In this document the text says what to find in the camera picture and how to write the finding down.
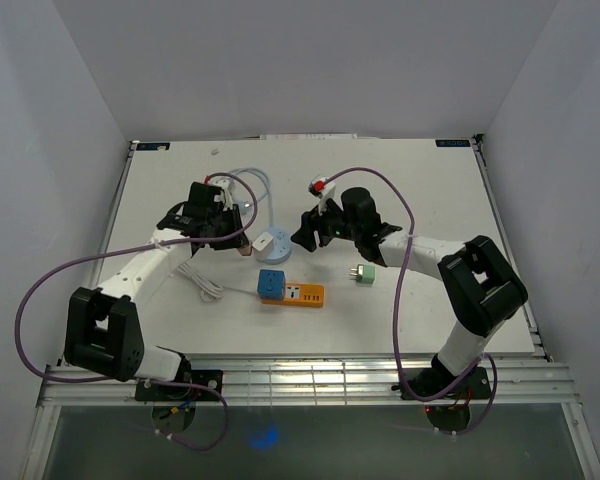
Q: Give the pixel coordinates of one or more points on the light blue wall plug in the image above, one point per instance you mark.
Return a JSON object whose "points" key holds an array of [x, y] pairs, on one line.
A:
{"points": [[245, 207]]}

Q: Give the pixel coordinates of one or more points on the pink plug adapter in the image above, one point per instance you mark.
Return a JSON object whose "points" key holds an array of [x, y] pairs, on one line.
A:
{"points": [[245, 250]]}

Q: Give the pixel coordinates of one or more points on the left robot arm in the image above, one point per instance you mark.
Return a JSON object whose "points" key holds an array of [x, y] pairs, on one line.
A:
{"points": [[104, 333]]}

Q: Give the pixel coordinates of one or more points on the orange power strip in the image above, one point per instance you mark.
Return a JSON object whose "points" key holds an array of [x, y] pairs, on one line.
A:
{"points": [[300, 295]]}

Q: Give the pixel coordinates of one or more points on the green usb charger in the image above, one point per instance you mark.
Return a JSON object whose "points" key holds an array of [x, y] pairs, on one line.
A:
{"points": [[363, 274]]}

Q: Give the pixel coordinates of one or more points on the round light blue socket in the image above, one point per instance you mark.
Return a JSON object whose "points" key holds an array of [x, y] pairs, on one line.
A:
{"points": [[282, 246]]}

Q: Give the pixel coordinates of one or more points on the white usb charger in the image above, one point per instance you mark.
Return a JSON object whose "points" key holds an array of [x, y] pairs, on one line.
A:
{"points": [[263, 246]]}

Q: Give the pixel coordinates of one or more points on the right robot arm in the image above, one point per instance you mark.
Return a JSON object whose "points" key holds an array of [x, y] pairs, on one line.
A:
{"points": [[483, 289]]}

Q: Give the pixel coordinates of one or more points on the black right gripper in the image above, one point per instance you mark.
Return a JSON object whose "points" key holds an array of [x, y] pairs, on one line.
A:
{"points": [[310, 222]]}

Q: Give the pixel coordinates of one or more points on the blue cube socket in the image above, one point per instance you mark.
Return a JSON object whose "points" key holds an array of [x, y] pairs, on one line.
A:
{"points": [[271, 285]]}

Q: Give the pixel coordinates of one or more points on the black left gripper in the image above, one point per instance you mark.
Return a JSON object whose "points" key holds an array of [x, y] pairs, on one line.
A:
{"points": [[236, 237]]}

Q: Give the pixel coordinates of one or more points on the aluminium frame rail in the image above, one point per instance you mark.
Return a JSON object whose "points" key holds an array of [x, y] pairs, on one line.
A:
{"points": [[335, 382]]}

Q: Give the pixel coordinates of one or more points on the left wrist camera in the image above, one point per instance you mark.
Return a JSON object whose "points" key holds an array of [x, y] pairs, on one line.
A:
{"points": [[226, 185]]}

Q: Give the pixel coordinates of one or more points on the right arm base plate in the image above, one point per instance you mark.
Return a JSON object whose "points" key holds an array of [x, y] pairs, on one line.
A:
{"points": [[427, 382]]}

